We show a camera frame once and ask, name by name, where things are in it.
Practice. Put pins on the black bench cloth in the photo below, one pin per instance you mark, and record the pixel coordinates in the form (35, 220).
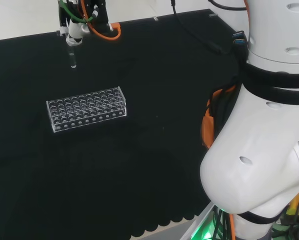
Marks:
(114, 162)

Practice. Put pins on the clear cloth clip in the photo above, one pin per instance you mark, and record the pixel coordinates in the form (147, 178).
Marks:
(154, 18)
(58, 32)
(213, 15)

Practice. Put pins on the yellow stop button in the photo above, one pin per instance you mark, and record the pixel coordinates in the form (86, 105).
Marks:
(298, 205)

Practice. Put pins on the clear plastic test tube rack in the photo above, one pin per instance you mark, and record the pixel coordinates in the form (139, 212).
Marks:
(87, 110)

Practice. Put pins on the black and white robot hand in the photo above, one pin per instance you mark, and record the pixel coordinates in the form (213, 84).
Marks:
(100, 12)

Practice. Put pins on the blue usb plug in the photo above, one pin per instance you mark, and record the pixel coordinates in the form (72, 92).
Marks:
(238, 34)

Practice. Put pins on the white base plate green light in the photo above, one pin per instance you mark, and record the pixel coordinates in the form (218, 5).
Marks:
(202, 225)

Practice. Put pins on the clear glass test tube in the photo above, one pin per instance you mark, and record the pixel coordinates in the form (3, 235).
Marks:
(72, 60)

